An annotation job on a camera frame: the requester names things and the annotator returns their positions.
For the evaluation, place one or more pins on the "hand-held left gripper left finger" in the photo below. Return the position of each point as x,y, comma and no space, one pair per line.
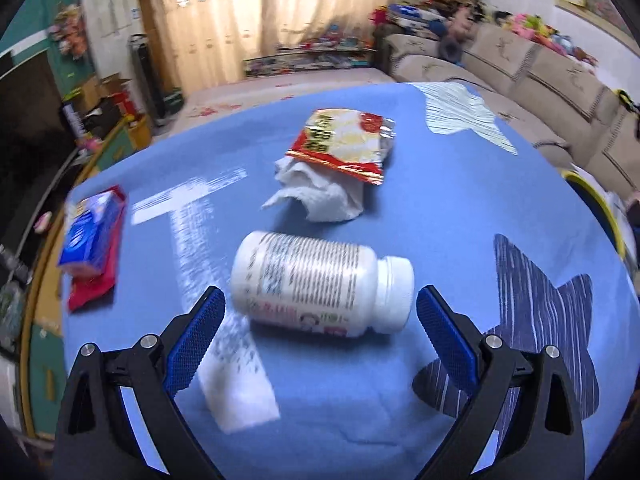
200,340

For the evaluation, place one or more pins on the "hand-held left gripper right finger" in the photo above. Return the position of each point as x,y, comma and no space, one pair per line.
447,340

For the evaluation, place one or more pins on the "white pill bottle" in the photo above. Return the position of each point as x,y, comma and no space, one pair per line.
305,280

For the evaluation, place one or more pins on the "yellow rimmed trash bin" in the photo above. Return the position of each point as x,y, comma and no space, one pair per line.
595,200

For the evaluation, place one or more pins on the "blue printed tablecloth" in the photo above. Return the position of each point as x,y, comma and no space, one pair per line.
350,390

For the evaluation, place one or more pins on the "red packet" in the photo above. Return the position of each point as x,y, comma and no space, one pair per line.
92,290

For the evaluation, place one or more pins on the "blue tissue pack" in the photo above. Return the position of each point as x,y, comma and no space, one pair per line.
87,235

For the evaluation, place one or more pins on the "yellow and green tv cabinet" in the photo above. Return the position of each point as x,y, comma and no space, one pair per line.
45,360

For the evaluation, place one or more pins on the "crumpled white tissue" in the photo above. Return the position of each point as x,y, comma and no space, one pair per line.
320,195

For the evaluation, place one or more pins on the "small pink dish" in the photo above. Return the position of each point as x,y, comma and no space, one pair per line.
42,221

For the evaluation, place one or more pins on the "red snack wrapper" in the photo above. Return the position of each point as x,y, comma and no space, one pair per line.
340,142

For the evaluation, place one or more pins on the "green box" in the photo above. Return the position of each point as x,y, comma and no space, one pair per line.
175,102

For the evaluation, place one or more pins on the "floral cream carpet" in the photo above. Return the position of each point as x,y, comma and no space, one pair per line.
260,92

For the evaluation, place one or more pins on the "black television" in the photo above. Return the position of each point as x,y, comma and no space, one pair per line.
25,150

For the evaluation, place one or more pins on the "black tower fan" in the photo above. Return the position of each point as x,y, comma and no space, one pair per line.
147,80

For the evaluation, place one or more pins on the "open cardboard boxes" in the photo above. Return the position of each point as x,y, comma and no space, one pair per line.
97,92

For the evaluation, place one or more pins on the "beige sofa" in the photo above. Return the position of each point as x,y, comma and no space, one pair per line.
530,75

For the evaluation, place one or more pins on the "grey round cushion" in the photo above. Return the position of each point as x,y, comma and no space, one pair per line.
450,51

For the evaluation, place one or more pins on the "black and yellow plush toy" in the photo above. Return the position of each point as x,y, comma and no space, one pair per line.
629,110

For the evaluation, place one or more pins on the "low glass table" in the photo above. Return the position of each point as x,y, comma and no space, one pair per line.
310,57

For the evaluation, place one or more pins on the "row of plush toys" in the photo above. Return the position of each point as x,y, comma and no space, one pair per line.
540,32

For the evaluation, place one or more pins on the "white standing air conditioner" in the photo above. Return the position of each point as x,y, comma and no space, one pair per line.
112,25

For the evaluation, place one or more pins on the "cream embroidered curtain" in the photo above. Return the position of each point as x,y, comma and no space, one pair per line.
250,15

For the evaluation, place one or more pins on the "hanging flower decoration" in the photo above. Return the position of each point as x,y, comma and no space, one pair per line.
70,35

